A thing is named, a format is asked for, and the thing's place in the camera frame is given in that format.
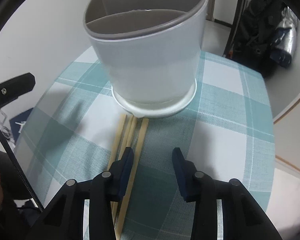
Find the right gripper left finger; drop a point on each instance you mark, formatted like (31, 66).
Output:
(63, 216)

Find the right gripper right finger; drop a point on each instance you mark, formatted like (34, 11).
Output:
(243, 218)

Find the navy jordan shoe box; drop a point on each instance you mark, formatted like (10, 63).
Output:
(17, 123)

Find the teal plaid tablecloth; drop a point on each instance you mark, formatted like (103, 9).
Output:
(226, 131)

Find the white grey utensil holder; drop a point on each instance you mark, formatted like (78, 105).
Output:
(150, 50)

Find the black hanging jacket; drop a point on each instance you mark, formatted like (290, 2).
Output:
(256, 30)

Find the silver folded umbrella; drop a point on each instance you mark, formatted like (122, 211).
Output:
(284, 43)

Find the black floor stand frame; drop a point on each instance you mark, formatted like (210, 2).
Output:
(238, 14)

